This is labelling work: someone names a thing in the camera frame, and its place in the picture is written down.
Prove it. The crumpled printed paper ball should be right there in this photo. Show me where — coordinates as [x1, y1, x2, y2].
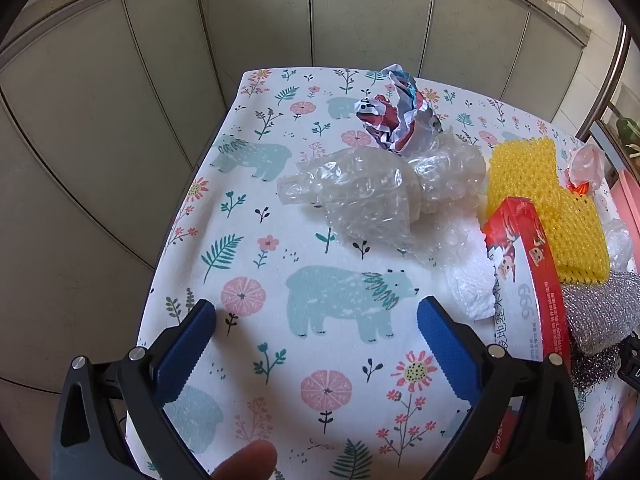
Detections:
[354, 64, 446, 153]

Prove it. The dark steel wool ball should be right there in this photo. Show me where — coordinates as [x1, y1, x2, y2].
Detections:
[570, 345, 626, 392]

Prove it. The white tray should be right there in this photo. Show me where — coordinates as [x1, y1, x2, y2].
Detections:
[542, 0, 583, 23]

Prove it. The grey kitchen cabinet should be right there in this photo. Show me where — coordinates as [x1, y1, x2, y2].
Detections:
[0, 0, 591, 396]

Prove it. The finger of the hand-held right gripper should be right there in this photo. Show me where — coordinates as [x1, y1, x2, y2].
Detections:
[617, 332, 640, 391]

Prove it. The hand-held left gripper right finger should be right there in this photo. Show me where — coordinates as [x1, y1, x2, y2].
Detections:
[416, 296, 586, 480]

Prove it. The person's left hand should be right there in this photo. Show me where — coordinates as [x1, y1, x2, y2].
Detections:
[210, 440, 279, 480]

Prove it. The clear orange plastic bag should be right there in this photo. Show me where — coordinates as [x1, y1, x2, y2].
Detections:
[562, 144, 608, 196]

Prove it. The silver mesh scouring cloth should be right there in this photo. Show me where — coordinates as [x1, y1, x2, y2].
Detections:
[562, 272, 640, 351]

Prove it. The floral bear printed tablecloth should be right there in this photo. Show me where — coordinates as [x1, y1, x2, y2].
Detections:
[124, 67, 640, 480]

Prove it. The white foam piece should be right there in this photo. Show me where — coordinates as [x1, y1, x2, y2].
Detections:
[444, 247, 498, 322]

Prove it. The large clear bubble wrap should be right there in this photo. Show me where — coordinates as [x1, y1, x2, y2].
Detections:
[277, 130, 488, 268]

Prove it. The red cardboard box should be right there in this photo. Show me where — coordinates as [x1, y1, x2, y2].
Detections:
[481, 196, 573, 461]

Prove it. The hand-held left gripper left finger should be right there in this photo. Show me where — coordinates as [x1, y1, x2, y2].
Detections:
[50, 299, 217, 480]

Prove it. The metal pole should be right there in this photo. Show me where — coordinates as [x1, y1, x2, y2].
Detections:
[575, 22, 630, 136]

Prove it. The yellow foam net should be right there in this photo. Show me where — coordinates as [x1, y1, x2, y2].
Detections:
[487, 136, 611, 285]

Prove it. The pink plastic bin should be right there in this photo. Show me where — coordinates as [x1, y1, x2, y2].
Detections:
[617, 167, 640, 221]

